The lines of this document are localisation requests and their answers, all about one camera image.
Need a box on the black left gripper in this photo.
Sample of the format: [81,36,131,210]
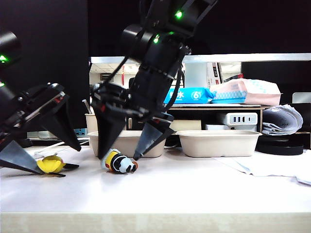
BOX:
[0,82,82,175]

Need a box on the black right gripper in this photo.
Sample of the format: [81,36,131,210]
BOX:
[90,65,180,161]

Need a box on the black white doll yellow hat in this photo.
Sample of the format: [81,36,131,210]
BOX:
[101,149,139,174]

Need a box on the beige pulp paper box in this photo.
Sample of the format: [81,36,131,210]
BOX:
[175,130,263,158]
[86,130,168,158]

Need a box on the cream small box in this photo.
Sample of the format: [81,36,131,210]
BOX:
[170,119,202,132]

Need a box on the white flat box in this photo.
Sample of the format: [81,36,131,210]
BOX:
[205,123,258,133]

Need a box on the white box red print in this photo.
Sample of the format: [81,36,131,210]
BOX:
[207,62,223,89]

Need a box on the beige paper cup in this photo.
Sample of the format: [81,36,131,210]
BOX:
[85,113,99,133]

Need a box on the metal tool in cup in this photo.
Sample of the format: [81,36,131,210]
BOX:
[82,99,93,115]

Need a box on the black wooden desk shelf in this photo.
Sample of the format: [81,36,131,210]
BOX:
[126,103,272,133]

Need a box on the blue wet wipes pack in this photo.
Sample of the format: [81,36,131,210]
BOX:
[163,86,216,105]

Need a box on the grey closed laptop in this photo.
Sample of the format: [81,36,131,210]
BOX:
[170,103,262,108]

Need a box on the white USB hub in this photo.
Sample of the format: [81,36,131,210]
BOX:
[225,112,258,126]

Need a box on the pink tissue pack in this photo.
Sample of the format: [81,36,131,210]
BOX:
[210,79,284,106]

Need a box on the handwritten white paper sheet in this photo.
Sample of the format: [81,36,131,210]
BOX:
[213,156,298,177]

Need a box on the black round disc base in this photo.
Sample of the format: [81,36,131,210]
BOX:
[255,134,305,156]

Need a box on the rolled handwritten paper stack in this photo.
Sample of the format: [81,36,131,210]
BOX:
[262,104,304,136]

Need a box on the silver monitor stand plate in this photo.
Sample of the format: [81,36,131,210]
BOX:
[293,92,311,104]

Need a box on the plain white paper sheet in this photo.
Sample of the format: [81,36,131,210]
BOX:
[293,156,311,186]

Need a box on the white cable with connector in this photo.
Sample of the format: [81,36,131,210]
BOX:
[34,140,90,158]

